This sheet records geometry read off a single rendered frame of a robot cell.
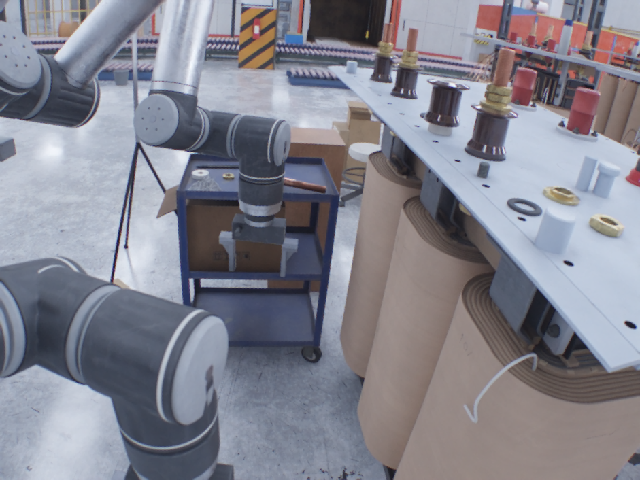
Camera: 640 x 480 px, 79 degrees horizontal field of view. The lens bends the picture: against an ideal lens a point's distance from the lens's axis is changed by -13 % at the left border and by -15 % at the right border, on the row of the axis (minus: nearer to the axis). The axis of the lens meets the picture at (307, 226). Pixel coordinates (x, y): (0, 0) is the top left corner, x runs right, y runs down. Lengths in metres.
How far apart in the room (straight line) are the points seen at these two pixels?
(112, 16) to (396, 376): 1.32
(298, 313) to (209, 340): 1.97
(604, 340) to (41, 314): 0.52
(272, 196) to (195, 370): 0.71
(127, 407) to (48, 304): 0.12
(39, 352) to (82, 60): 1.04
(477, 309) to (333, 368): 1.39
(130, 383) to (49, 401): 1.84
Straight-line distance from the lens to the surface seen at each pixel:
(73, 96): 1.42
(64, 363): 0.45
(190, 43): 0.95
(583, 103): 1.36
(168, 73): 0.94
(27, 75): 1.25
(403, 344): 1.32
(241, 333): 2.22
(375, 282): 1.67
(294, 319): 2.32
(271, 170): 1.02
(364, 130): 4.32
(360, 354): 1.89
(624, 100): 8.29
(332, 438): 1.99
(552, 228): 0.56
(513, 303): 0.85
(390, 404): 1.48
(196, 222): 1.85
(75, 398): 2.21
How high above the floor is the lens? 1.59
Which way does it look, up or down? 27 degrees down
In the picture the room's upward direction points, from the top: 6 degrees clockwise
